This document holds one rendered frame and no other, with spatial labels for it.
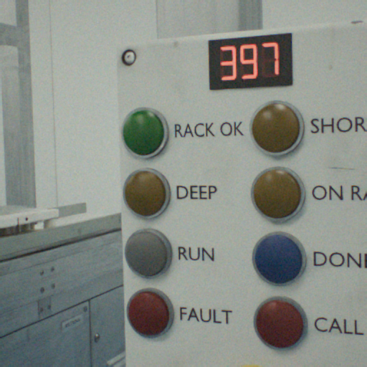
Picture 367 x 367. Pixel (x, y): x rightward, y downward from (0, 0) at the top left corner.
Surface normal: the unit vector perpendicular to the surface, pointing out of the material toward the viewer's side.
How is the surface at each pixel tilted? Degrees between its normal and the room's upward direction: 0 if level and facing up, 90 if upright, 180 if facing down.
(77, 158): 90
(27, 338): 90
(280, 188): 88
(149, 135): 91
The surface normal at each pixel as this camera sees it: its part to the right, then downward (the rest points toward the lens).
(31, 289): 0.92, 0.00
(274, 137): -0.38, 0.11
